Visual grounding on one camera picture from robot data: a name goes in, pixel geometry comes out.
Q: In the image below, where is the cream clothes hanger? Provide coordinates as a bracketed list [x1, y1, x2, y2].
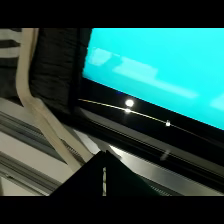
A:
[19, 27, 95, 173]

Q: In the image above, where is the black and white striped garment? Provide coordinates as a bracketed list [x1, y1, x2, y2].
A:
[0, 27, 23, 100]

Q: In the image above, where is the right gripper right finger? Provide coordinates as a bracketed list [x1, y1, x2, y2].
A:
[105, 149, 162, 197]

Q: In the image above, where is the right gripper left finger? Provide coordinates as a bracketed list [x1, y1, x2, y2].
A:
[49, 150, 106, 197]

